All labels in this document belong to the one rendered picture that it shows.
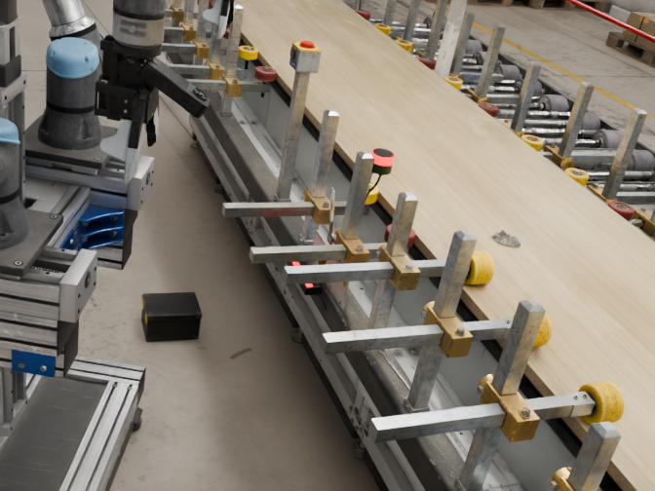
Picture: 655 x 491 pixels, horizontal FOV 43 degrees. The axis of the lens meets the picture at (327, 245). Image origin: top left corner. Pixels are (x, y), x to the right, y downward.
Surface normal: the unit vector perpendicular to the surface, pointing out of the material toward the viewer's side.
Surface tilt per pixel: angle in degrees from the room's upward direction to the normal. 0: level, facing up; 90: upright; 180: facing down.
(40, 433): 0
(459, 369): 90
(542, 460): 90
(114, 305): 0
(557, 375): 0
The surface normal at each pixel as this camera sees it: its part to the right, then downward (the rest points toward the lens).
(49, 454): 0.17, -0.86
